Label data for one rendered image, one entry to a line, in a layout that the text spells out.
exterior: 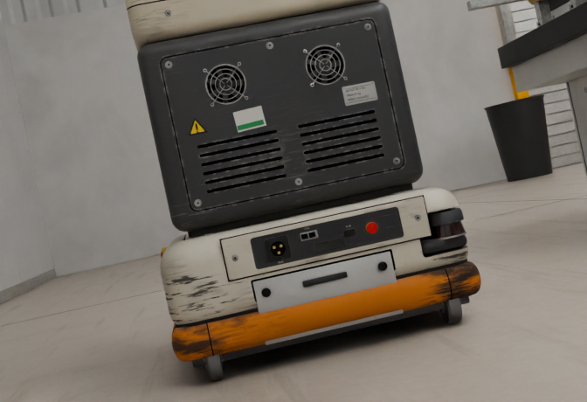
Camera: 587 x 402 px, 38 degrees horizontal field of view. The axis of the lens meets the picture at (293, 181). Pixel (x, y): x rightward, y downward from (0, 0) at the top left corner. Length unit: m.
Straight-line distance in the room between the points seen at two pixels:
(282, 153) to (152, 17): 0.38
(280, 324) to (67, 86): 6.80
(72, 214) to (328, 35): 6.59
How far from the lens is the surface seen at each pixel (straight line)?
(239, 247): 1.65
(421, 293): 1.71
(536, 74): 3.18
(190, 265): 1.65
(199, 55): 1.76
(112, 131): 8.23
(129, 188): 8.19
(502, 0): 2.96
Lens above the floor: 0.34
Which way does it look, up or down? 1 degrees up
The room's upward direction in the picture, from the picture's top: 12 degrees counter-clockwise
